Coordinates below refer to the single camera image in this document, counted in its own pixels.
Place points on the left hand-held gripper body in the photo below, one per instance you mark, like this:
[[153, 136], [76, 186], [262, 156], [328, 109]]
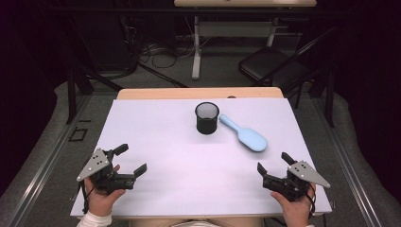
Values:
[[94, 165]]

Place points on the black folding chair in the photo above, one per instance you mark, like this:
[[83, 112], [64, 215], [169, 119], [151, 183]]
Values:
[[268, 64]]

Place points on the light blue spoon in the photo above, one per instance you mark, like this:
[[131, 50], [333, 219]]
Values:
[[249, 138]]

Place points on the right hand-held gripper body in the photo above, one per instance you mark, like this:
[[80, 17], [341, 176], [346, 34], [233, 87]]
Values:
[[304, 173]]

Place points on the white desk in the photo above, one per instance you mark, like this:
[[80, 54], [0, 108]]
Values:
[[239, 30]]

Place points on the person's right hand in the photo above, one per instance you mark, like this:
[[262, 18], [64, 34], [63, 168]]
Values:
[[296, 213]]

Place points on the person's left hand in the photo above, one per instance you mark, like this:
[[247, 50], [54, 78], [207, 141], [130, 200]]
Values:
[[101, 201]]

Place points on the black mesh cup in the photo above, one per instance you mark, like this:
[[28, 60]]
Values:
[[207, 124]]

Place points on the wooden table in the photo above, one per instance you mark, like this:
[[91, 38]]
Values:
[[189, 93]]

